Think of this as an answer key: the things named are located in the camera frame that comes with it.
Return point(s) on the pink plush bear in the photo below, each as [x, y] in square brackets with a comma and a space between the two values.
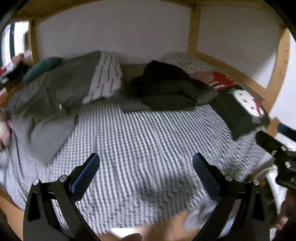
[5, 129]

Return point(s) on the wooden bunk bed frame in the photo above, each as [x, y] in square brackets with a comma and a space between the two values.
[245, 38]

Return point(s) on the large black jacket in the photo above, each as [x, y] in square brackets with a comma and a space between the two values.
[163, 86]

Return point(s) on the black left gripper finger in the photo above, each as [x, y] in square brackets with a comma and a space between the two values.
[270, 144]

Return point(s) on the window with green frame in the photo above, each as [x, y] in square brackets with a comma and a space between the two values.
[12, 41]

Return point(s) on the grey quilt striped lining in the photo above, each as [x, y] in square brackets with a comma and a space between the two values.
[44, 111]

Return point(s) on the white dotted pillow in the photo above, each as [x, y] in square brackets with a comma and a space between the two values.
[188, 63]

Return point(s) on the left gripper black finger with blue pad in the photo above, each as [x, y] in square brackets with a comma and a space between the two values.
[251, 221]
[51, 212]

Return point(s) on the cluttered desk with clothes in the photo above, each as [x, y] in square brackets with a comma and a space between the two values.
[16, 69]

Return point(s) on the dark green pillow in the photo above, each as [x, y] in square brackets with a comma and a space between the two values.
[42, 67]

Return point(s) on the olive grey blanket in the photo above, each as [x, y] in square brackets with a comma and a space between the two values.
[130, 104]

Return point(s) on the black kitty print pillow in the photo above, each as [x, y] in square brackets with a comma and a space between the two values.
[241, 112]

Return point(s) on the black white checkered bedsheet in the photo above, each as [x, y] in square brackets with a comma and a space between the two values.
[146, 173]

